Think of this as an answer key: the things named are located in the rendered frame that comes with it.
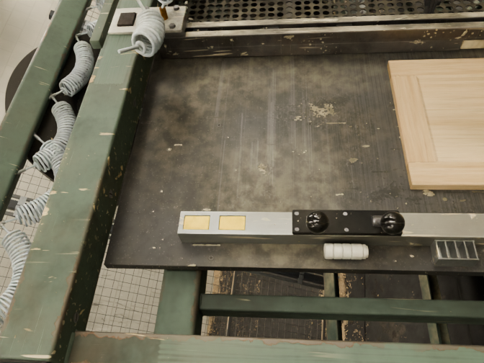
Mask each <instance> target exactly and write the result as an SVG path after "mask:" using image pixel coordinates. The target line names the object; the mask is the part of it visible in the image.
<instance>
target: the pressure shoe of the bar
mask: <svg viewBox="0 0 484 363"><path fill-rule="evenodd" d="M472 48H484V40H463V42H462V45H461V47H460V49H472Z"/></svg>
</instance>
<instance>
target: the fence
mask: <svg viewBox="0 0 484 363"><path fill-rule="evenodd" d="M400 214H401V215H402V216H403V217H404V220H405V227H404V229H403V234H402V235H401V236H331V235H293V234H292V213H291V212H182V211H181V214H180V218H179V227H178V236H179V238H180V240H181V242H182V243H272V244H321V245H324V244H325V243H332V244H334V243H341V244H343V243H350V244H351V243H360V244H365V245H371V246H431V245H432V243H433V242H434V240H456V241H475V242H474V243H475V247H484V214H471V213H400ZM185 216H210V225H209V230H187V229H183V228H184V219H185ZM220 216H245V217H246V224H245V230H219V224H220Z"/></svg>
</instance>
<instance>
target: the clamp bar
mask: <svg viewBox="0 0 484 363"><path fill-rule="evenodd" d="M158 1H159V2H161V3H162V6H160V7H148V6H145V9H155V10H157V11H159V13H160V15H161V16H162V17H163V19H164V23H165V31H166V33H165V38H164V39H163V44H162V45H161V47H160V49H159V53H160V56H161V59H168V58H219V57H244V56H271V55H321V54H347V53H397V52H423V51H449V50H460V47H461V45H462V42H463V40H484V12H462V13H441V14H403V15H382V16H363V17H324V18H303V19H264V20H244V21H224V22H188V23H187V21H186V17H185V14H186V10H187V7H186V6H179V5H175V6H165V5H167V4H170V3H171V2H172V1H173V0H170V1H169V0H166V1H165V0H163V1H162V0H158ZM125 12H135V13H136V15H137V16H138V15H139V13H141V12H142V9H141V8H124V9H116V11H115V14H114V16H113V19H112V23H111V25H110V27H109V31H108V35H129V34H133V32H134V31H135V30H136V29H137V25H136V19H137V16H136V18H135V23H134V25H133V26H129V27H118V26H117V23H118V20H119V18H120V14H121V13H125Z"/></svg>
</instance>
